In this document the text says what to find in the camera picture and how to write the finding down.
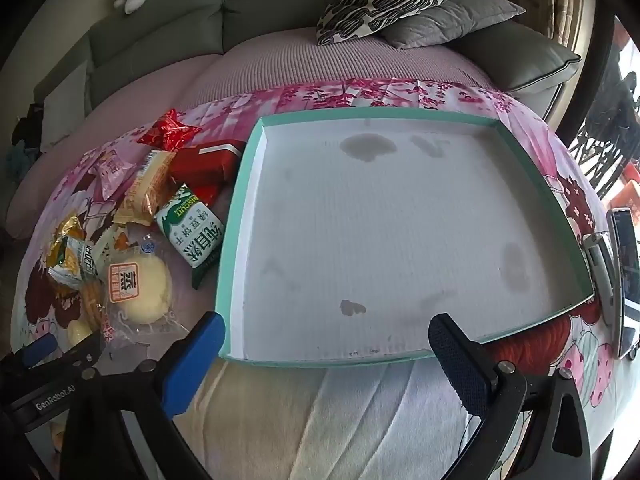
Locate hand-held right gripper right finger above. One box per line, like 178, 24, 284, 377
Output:
428, 312, 594, 480

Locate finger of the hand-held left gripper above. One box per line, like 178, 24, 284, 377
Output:
0, 335, 58, 378
56, 331, 103, 377

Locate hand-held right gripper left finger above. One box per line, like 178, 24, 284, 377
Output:
55, 311, 227, 480

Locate small green white snack packet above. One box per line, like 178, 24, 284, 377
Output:
46, 237, 99, 290

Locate steamed cake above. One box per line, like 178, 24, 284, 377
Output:
102, 232, 188, 341

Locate yellow snack packet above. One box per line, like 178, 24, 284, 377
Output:
47, 215, 86, 256

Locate green white biscuit packet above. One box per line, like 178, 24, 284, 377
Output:
155, 183, 224, 289

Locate teal-edged white box tray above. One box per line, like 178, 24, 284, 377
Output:
215, 106, 596, 367

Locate red gold packet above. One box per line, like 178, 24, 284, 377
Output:
192, 180, 223, 208

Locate beige orange wafer packet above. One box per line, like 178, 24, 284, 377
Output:
112, 149, 177, 226

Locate pink snack packet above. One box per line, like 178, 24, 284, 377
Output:
89, 149, 135, 200

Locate dark red rectangular snack packet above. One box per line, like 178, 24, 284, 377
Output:
167, 141, 247, 186

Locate shiny red puffed snack packet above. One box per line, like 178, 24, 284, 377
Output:
136, 109, 202, 153

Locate white phone stand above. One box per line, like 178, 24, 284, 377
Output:
580, 232, 617, 326

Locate smartphone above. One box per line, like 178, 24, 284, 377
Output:
606, 206, 640, 360

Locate teal cloth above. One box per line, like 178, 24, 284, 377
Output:
5, 140, 31, 176

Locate dark clothes pile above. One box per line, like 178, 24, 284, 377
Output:
11, 102, 46, 143

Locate orange bucket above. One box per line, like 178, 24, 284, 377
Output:
607, 180, 640, 211

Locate white cushion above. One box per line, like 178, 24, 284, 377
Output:
42, 60, 91, 153

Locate pink printed blanket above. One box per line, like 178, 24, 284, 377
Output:
10, 77, 640, 480

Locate black folding chairs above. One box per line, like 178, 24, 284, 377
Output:
575, 70, 640, 191

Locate pink ribbed sofa cover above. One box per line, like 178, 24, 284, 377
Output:
5, 30, 501, 241

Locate grey-green sofa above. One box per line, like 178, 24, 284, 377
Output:
30, 0, 583, 126

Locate grey pillow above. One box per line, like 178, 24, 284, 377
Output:
382, 0, 527, 51

